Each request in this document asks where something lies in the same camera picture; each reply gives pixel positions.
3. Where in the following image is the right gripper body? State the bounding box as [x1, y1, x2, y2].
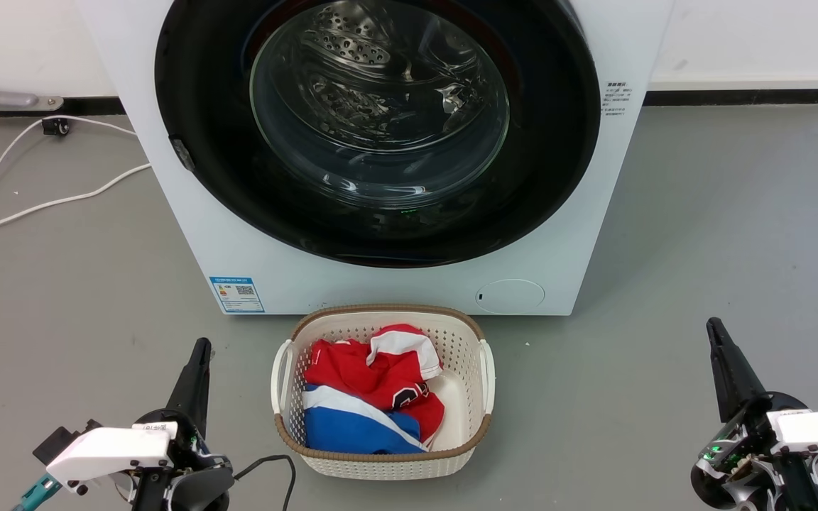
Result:
[690, 394, 818, 511]

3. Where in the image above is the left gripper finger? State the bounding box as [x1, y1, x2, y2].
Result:
[165, 339, 204, 421]
[187, 339, 212, 435]

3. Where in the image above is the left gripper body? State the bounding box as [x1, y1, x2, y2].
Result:
[33, 409, 236, 511]

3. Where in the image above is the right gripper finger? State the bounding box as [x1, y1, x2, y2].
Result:
[706, 317, 746, 422]
[714, 317, 769, 411]

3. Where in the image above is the black round glass washer door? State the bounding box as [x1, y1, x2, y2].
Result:
[155, 0, 602, 269]

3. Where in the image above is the white front-load washing machine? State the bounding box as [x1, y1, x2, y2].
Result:
[75, 0, 675, 317]

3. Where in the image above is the blue energy label sticker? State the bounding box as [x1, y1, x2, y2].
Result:
[209, 276, 266, 314]

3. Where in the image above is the blue garment with white stripe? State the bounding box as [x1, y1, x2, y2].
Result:
[302, 384, 428, 455]

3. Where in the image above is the red and white jersey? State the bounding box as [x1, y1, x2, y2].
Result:
[302, 324, 447, 446]

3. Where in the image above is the round white filter cover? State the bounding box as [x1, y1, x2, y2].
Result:
[475, 278, 546, 314]

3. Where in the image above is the white perforated laundry basket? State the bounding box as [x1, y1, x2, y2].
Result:
[271, 304, 496, 481]

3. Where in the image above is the black text warning sticker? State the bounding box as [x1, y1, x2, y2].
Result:
[603, 80, 635, 127]

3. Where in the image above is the steel perforated washer drum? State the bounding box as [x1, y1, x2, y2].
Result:
[260, 0, 506, 192]

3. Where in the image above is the teal cable connector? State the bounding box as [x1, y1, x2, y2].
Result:
[11, 473, 62, 511]

